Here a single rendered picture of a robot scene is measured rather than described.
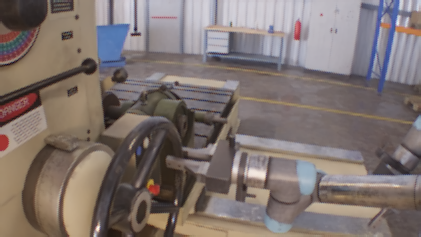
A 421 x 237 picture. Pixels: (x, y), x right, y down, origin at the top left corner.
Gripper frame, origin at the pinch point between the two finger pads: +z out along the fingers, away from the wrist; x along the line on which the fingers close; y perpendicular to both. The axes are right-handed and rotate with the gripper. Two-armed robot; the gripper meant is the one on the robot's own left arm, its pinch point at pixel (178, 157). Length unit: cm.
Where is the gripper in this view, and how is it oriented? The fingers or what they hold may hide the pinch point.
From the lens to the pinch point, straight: 66.8
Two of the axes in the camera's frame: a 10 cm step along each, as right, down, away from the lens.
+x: -2.5, 5.2, -8.1
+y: 0.0, -8.4, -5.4
